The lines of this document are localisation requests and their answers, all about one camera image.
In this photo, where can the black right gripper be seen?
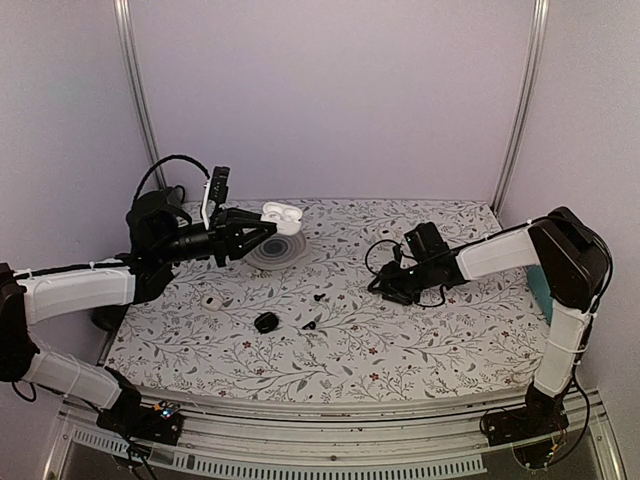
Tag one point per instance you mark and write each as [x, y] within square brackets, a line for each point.
[390, 280]

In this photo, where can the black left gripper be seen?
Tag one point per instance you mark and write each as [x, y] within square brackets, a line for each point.
[228, 236]

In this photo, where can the white oval earbud case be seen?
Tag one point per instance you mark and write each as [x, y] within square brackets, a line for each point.
[287, 218]

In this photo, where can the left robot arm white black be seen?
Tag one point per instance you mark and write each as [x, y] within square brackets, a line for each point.
[162, 235]

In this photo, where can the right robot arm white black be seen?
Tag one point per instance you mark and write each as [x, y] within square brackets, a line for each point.
[574, 262]

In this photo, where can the white earbud case small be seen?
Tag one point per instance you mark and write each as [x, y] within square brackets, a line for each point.
[212, 303]

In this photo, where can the black open earbud case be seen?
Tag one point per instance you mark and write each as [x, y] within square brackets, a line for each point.
[266, 322]

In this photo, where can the grey swirl ceramic plate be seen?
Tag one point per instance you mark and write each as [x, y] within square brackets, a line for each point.
[278, 252]

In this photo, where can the grey mug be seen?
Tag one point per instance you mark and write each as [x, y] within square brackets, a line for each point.
[174, 195]

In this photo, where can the teal cup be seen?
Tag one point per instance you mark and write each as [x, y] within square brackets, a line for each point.
[540, 289]

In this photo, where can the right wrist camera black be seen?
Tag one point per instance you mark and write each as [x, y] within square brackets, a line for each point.
[425, 242]

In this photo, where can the aluminium front rail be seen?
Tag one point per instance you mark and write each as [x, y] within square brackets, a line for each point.
[430, 439]

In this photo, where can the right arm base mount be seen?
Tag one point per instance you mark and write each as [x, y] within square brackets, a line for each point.
[525, 430]

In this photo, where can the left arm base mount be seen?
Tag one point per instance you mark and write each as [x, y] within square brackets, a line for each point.
[161, 423]

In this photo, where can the left aluminium frame post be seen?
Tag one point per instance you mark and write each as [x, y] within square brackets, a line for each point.
[125, 30]

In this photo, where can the aluminium frame post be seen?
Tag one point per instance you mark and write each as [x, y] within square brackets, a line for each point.
[533, 58]
[125, 30]

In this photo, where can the right aluminium frame post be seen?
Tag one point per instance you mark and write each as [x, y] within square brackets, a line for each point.
[533, 58]

